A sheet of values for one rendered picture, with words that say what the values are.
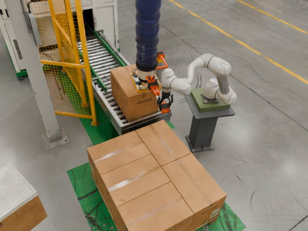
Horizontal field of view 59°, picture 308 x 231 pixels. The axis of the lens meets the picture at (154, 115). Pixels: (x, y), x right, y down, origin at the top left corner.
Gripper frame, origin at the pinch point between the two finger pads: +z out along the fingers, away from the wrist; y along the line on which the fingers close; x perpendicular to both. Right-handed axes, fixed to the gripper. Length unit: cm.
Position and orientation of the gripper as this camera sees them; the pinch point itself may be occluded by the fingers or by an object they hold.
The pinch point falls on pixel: (164, 107)
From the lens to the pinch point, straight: 257.0
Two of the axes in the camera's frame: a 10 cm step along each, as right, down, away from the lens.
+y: -9.6, 1.7, -2.4
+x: 2.9, 6.7, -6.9
